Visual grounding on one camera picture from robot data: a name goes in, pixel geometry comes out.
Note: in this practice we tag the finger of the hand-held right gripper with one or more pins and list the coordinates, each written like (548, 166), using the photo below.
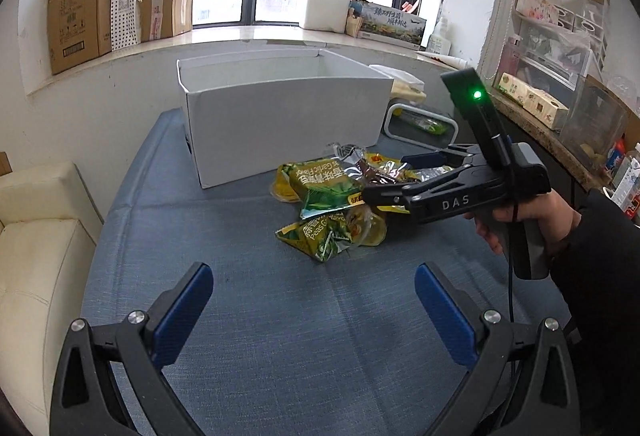
(390, 194)
(425, 159)

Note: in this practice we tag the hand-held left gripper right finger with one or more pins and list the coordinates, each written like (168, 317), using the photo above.
(445, 316)

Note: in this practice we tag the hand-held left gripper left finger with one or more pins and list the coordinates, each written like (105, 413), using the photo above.
(182, 316)

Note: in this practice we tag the silver snack packet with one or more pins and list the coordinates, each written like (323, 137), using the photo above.
(432, 173)
(345, 151)

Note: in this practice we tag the brown snack packet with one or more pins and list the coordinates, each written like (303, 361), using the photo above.
(380, 168)

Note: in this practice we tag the yellow jelly cup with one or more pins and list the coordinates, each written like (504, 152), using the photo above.
(282, 189)
(371, 228)

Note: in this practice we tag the large green pea packet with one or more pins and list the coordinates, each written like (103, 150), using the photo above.
(320, 186)

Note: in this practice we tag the small green pea packet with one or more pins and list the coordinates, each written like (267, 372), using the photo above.
(315, 238)

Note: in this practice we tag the white cardboard storage box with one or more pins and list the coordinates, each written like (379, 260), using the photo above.
(280, 125)

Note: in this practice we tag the person's right forearm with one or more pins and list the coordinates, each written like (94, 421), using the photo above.
(600, 296)

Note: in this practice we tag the person's right hand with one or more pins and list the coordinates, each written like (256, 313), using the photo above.
(550, 221)

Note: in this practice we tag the grey white speaker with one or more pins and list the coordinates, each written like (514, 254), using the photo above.
(390, 125)

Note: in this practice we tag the white tube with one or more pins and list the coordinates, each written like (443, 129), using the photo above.
(450, 60)

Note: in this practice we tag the stone counter shelf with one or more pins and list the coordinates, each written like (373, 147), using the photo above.
(540, 140)

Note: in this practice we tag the blue fabric table cover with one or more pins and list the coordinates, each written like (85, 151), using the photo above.
(300, 316)

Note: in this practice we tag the green white tissue pack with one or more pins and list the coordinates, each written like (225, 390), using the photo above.
(530, 98)

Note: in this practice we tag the white plastic bottle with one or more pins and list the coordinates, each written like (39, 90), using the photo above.
(439, 38)

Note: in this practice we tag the pink pump bottle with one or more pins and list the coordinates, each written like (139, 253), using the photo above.
(511, 60)

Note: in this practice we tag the landscape printed box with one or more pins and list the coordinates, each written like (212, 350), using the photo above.
(395, 23)

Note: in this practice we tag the small wooden holder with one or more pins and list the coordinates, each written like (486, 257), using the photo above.
(354, 23)

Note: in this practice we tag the clear drawer organizer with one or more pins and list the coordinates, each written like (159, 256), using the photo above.
(545, 60)

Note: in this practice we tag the cream leather sofa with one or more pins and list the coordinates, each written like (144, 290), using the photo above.
(35, 256)

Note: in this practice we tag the clear plastic container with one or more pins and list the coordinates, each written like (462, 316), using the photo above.
(595, 125)

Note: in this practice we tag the white milk carton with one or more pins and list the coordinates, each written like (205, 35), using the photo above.
(627, 181)

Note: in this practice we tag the white foam box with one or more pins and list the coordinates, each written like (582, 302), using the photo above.
(325, 10)

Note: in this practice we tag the floral tissue pack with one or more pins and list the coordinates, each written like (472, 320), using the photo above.
(537, 5)

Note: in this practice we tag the white mini drawer unit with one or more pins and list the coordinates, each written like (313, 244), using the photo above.
(590, 28)

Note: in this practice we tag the marble windowsill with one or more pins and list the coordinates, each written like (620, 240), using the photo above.
(240, 36)

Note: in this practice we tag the brown cardboard scrap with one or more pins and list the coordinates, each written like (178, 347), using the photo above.
(4, 163)

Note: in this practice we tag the small open cardboard box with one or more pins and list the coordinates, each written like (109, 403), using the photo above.
(160, 13)

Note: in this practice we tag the large brown cardboard box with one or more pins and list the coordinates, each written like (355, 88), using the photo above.
(80, 15)

